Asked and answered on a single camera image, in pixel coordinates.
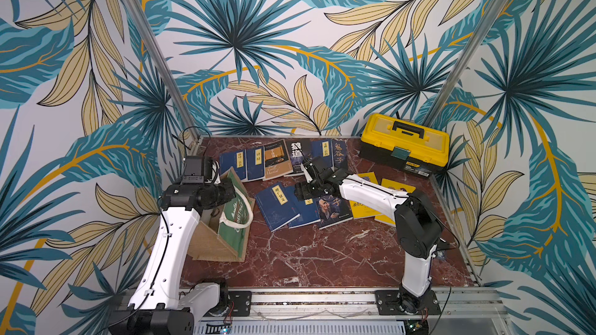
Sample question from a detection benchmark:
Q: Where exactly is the yellow black toolbox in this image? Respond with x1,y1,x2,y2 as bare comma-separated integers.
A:
359,113,450,178

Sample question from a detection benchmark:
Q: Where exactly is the dark wolf title book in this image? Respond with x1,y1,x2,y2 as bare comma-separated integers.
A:
285,138,314,177

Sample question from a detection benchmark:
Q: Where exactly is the dark blue Guiguzi book back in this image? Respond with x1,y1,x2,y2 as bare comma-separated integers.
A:
332,139,349,171

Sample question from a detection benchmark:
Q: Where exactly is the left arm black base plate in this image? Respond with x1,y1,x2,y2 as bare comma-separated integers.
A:
179,290,252,319

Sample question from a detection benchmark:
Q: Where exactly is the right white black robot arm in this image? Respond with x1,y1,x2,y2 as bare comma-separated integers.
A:
295,157,445,314

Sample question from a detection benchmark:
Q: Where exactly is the yellow book blue hair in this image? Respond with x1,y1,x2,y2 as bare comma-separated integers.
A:
349,172,380,219

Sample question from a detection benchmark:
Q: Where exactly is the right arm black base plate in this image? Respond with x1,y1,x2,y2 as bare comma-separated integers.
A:
374,289,441,316

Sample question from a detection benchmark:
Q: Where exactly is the brown cover book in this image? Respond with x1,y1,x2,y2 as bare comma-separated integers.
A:
264,140,293,181

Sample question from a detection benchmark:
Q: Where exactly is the aluminium front rail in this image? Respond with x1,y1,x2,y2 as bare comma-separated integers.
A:
108,287,508,335

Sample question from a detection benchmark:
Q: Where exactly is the old man portrait book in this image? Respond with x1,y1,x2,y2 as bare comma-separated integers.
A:
317,195,353,229

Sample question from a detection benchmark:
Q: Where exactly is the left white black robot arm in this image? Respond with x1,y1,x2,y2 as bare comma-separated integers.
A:
108,179,236,334

